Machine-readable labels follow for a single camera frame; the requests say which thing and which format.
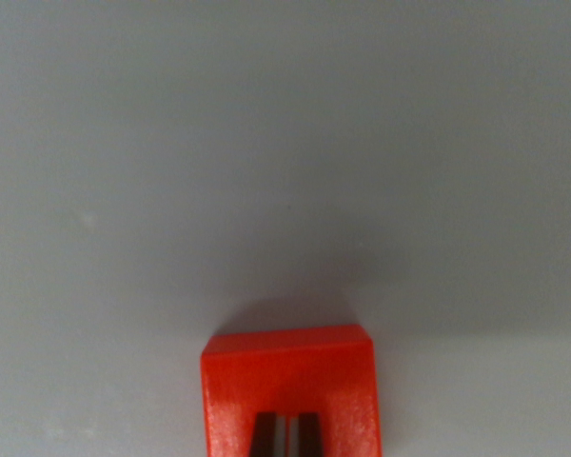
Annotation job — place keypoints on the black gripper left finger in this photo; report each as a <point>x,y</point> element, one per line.
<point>264,435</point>

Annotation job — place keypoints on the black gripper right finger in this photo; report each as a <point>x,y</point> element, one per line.
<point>310,435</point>

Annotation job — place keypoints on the red block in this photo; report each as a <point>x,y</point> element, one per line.
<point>290,371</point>

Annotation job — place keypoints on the white plastic bin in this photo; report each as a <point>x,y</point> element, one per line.
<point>266,166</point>

